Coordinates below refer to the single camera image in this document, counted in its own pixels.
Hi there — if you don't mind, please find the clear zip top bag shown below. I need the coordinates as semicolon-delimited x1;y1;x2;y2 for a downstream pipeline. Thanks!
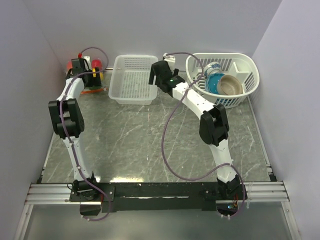
65;56;107;94

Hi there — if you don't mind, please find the white perforated plastic tray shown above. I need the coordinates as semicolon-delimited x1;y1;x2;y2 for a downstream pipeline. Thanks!
108;54;158;105

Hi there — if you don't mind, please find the yellow fake lemon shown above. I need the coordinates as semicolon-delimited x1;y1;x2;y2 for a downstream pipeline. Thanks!
92;67;97;78

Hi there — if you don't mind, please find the red fake apple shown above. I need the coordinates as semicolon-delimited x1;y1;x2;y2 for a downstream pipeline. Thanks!
91;58;103;71

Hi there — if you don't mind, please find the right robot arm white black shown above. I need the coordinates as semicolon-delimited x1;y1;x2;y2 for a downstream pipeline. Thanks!
148;60;246;199

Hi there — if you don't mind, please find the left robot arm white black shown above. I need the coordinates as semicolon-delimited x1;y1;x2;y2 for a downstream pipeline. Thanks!
48;54;104;202

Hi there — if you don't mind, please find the teal bowl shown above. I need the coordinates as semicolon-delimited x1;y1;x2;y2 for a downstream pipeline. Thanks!
205;73;225;95

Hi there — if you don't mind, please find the blue white porcelain cup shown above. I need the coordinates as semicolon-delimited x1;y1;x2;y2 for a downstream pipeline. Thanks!
203;61;221;78

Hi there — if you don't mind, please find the white oval dish basket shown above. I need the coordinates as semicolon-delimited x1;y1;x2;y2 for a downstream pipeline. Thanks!
185;53;260;109

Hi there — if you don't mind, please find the beige ceramic bowl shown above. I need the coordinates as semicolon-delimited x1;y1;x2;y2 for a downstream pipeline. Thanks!
217;75;243;96

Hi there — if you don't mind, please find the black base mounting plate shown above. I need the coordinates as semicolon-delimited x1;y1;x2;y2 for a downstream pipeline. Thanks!
69;181;248;216

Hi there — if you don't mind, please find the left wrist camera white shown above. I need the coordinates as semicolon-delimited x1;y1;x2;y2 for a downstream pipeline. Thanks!
77;52;91;63

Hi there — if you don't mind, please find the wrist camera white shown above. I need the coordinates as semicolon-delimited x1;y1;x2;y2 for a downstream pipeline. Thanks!
77;52;91;63
162;53;176;64

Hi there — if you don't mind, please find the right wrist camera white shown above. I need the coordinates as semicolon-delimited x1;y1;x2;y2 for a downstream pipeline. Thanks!
162;53;176;64

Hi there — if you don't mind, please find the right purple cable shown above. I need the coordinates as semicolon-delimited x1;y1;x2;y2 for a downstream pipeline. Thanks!
161;51;246;221

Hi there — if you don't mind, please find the aluminium rail frame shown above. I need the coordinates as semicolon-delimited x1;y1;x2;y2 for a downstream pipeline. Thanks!
17;91;300;240

